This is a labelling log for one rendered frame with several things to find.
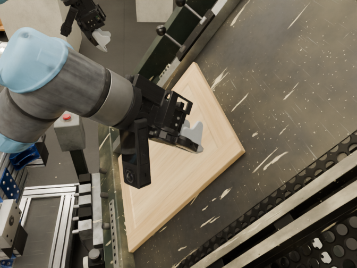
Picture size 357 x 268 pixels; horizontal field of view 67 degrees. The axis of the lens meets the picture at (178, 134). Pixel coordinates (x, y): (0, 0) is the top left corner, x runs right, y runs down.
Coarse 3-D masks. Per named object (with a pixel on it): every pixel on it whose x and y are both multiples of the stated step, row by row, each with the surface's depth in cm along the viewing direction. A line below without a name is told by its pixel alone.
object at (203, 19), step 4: (176, 0) 92; (180, 0) 91; (184, 0) 92; (176, 4) 93; (180, 4) 92; (184, 4) 93; (188, 8) 93; (192, 12) 93; (200, 16) 94; (204, 16) 93; (204, 20) 93
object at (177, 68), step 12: (228, 0) 89; (240, 0) 90; (216, 12) 92; (228, 12) 92; (216, 24) 94; (204, 36) 96; (192, 48) 98; (192, 60) 101; (168, 72) 106; (180, 72) 104; (168, 84) 106; (120, 144) 123
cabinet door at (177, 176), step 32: (192, 64) 98; (192, 96) 92; (224, 128) 75; (160, 160) 96; (192, 160) 82; (224, 160) 72; (128, 192) 107; (160, 192) 91; (192, 192) 78; (128, 224) 100; (160, 224) 86
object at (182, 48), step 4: (156, 28) 97; (160, 28) 97; (164, 28) 97; (156, 32) 98; (160, 32) 97; (164, 32) 98; (168, 36) 98; (172, 40) 99; (176, 44) 99; (180, 48) 100; (184, 48) 99
